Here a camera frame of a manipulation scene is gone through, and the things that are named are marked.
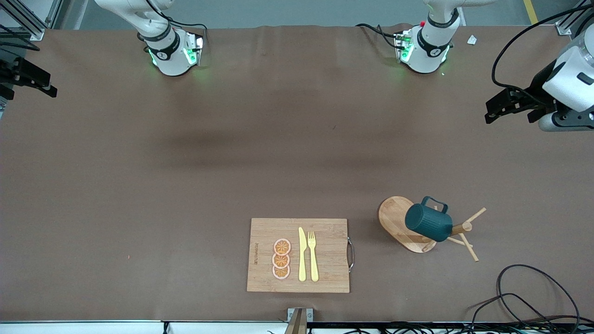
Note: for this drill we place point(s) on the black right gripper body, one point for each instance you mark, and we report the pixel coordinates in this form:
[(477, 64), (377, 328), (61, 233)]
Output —
[(10, 68)]

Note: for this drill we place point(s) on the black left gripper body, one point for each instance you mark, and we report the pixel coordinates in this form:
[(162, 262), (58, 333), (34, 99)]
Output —
[(537, 88)]

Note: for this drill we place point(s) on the dark teal ribbed cup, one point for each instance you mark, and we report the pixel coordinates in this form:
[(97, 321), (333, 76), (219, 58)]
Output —
[(427, 222)]

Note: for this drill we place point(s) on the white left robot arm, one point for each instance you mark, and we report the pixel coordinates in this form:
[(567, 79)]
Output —
[(429, 51)]

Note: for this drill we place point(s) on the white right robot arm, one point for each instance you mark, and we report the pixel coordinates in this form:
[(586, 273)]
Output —
[(162, 55)]

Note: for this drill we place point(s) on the wooden mug rack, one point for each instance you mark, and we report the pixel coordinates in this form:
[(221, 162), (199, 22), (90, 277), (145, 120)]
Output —
[(394, 218)]

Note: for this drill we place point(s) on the small white paper scrap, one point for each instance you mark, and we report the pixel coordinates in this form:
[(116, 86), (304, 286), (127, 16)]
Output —
[(472, 40)]

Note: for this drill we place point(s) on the bamboo cutting board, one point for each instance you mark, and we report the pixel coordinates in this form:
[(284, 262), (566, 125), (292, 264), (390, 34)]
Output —
[(329, 250)]

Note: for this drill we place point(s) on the yellow plastic fork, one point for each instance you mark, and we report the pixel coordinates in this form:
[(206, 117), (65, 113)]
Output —
[(314, 264)]

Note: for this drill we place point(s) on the yellow plastic knife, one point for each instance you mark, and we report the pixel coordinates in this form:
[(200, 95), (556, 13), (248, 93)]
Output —
[(302, 260)]

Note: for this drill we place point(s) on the orange slice toy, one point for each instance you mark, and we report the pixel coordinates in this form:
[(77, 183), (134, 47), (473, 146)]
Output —
[(280, 272), (281, 247), (280, 261)]

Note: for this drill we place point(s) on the aluminium frame profile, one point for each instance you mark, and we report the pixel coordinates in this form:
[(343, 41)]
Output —
[(35, 25), (568, 23)]

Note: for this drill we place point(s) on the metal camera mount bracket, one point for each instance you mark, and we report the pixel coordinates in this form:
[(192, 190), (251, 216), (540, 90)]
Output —
[(299, 322)]

